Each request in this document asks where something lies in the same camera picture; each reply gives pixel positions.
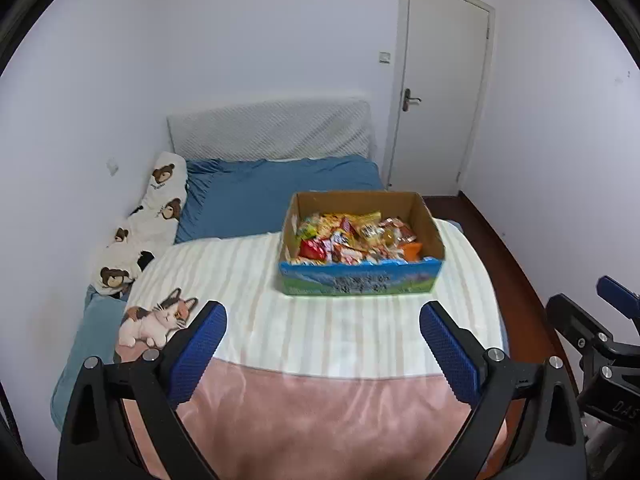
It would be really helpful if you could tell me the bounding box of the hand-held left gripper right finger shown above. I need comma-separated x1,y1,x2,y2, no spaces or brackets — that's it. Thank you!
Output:
419,301,589,480

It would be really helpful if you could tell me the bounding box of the white door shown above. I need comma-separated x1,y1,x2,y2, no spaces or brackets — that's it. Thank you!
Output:
382,0,497,196

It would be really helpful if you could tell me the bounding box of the striped cat print blanket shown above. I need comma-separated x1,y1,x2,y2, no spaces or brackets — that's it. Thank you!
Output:
112,217,511,480

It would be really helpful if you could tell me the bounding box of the white padded headboard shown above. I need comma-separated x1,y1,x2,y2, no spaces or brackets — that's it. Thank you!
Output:
166,98,377,164

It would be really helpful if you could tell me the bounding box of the bear print pillow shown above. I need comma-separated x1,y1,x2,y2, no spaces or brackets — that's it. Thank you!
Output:
90,150,190,297

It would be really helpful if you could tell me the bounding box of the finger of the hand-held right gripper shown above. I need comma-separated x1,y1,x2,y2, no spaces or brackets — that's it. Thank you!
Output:
545,293,617,356
596,274,640,322

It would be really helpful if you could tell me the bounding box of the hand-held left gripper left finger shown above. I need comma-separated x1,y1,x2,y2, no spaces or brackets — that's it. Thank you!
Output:
57,300,229,480

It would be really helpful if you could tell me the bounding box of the pile of mixed snacks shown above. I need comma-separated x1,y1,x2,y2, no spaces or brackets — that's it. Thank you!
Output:
289,211,424,266

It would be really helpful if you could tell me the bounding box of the blue bed sheet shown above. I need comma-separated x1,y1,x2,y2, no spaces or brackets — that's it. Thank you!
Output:
49,154,386,432

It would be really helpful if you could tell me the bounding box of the cardboard box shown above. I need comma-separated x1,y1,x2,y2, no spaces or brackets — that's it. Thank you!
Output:
277,190,447,297

